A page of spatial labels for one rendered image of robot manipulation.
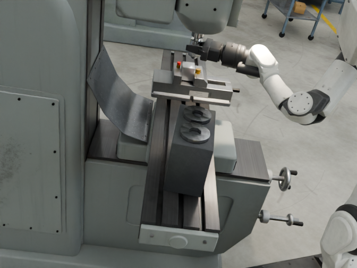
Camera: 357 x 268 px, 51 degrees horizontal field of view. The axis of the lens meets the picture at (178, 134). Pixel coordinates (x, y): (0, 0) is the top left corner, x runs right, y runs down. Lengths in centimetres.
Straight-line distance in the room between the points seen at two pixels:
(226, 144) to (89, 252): 86
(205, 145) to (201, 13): 46
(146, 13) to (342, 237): 90
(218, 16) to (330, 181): 209
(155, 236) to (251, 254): 131
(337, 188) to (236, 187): 156
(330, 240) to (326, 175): 197
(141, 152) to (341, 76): 79
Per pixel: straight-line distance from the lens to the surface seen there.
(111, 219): 181
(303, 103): 125
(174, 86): 160
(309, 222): 271
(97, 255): 194
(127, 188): 165
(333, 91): 128
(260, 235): 247
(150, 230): 108
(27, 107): 143
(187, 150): 106
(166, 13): 127
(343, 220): 117
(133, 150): 152
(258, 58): 135
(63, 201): 169
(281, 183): 186
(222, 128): 170
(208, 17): 130
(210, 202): 117
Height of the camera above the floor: 178
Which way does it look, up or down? 35 degrees down
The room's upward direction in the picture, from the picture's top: 11 degrees clockwise
